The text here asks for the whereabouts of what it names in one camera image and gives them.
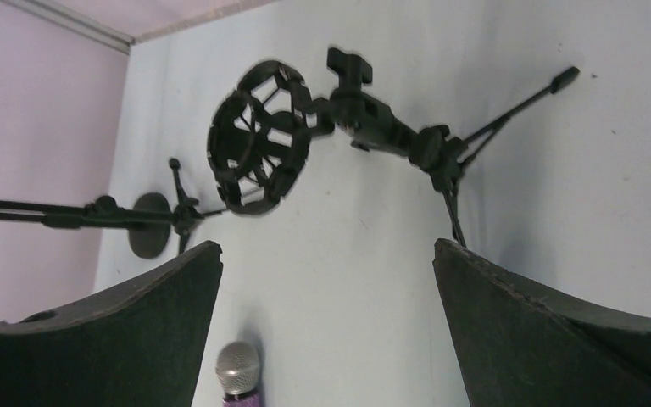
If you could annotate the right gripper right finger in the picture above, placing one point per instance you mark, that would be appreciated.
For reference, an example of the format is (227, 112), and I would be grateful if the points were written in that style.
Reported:
(519, 342)

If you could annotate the shock mount tripod stand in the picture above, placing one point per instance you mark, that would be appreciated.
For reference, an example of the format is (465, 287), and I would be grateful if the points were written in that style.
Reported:
(259, 139)

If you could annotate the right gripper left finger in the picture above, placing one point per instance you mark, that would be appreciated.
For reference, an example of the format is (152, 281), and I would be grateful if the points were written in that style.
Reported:
(138, 343)

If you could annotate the tall black tripod stand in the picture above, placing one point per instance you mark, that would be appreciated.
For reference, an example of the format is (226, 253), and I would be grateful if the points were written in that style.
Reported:
(105, 213)

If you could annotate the purple glitter microphone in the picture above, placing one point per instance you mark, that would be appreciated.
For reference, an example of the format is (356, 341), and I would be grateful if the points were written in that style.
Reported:
(238, 369)

